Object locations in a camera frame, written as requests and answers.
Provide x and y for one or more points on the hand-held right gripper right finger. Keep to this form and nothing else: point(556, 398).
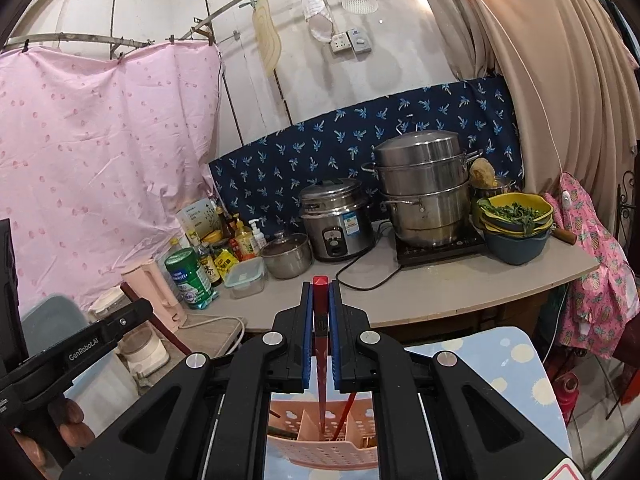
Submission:
point(334, 347)

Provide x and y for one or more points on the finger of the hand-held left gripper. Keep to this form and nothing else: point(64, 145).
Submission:
point(90, 347)

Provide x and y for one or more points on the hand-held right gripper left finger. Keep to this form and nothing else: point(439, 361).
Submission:
point(306, 345)

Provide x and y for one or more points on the bright red chopstick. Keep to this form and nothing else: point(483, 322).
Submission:
point(320, 295)
point(345, 410)

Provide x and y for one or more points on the pink perforated utensil basket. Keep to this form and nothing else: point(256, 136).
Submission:
point(320, 452)

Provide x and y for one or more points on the person's left hand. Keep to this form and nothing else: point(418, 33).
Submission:
point(71, 420)

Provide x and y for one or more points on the white food chopper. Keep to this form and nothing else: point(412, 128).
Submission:
point(145, 352)

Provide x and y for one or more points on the small steel pot with lid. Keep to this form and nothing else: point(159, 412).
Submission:
point(286, 257)

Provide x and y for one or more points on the glass food container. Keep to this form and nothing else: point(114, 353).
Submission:
point(245, 277)

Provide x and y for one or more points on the wood-grain side shelf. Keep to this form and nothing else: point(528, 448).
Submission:
point(210, 332)

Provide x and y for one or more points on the yellow packet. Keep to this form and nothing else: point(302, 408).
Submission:
point(226, 265)

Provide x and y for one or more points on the white pump bottle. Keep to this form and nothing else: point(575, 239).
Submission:
point(257, 237)

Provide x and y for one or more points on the yellow bottle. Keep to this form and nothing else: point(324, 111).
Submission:
point(244, 242)

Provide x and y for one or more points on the green can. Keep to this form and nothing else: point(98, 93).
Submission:
point(190, 277)

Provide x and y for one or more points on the steel rice cooker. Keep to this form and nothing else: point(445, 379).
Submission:
point(337, 225)

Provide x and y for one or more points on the dark sauce bottle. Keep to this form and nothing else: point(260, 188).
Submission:
point(209, 267)

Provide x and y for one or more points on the beige counter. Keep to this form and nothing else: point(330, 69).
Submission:
point(450, 285)

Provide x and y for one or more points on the black induction cooktop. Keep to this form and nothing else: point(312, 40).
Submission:
point(440, 255)

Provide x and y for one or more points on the white carton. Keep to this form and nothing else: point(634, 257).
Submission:
point(197, 220)

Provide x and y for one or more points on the pink dotted cloth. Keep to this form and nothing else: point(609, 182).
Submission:
point(100, 160)

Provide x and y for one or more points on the blue polka-dot tablecloth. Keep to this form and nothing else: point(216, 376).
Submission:
point(500, 360)

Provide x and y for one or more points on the large steel steamer pot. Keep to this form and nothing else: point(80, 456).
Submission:
point(425, 185)

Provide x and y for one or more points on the navy printed cloth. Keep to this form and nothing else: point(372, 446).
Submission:
point(320, 145)

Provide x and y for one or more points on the blue bowl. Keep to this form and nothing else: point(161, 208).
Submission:
point(515, 250)

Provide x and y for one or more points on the stack of bowls with greens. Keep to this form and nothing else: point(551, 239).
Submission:
point(515, 212)

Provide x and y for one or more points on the ginger root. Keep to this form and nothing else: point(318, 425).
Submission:
point(483, 172)

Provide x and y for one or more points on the red flask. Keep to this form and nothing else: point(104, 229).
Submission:
point(565, 397)

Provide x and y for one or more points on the pink pineapple print cloth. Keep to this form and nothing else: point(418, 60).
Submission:
point(595, 285)

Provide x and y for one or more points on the curved metal rod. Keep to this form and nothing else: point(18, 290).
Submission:
point(75, 37)

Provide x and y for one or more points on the beige hanging cutting board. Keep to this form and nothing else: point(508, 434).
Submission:
point(266, 35)

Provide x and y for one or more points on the beige curtain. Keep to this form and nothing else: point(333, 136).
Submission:
point(550, 60)

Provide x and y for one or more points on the wall power socket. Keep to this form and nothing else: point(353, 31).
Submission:
point(340, 43)

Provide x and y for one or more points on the wall switch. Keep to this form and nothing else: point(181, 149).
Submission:
point(360, 40)

